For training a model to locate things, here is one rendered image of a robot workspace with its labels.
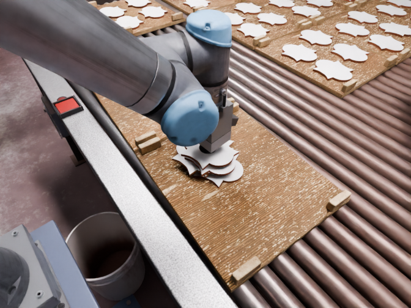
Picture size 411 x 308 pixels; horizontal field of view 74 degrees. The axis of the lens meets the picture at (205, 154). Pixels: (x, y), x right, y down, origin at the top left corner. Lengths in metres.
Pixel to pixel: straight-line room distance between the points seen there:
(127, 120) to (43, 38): 0.60
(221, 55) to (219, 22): 0.05
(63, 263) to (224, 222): 0.36
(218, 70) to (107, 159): 0.42
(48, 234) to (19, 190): 1.41
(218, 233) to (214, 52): 0.35
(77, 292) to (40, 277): 0.09
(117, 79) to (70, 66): 0.04
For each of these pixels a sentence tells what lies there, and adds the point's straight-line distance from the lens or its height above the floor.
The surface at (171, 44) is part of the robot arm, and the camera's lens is 0.46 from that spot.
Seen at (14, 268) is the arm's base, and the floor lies 0.99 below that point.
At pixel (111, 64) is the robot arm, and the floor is 1.33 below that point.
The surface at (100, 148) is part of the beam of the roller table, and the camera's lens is 0.82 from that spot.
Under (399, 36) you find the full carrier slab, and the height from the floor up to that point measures 0.94.
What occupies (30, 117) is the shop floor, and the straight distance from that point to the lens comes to 2.71.
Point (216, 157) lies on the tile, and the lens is 0.64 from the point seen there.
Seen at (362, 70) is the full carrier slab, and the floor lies 0.94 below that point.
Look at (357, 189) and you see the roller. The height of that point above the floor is 0.91.
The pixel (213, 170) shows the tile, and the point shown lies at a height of 0.97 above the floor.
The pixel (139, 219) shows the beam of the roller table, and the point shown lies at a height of 0.91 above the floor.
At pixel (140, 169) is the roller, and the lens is 0.74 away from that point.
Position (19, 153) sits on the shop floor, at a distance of 2.41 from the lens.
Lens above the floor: 1.47
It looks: 48 degrees down
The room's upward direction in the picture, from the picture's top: straight up
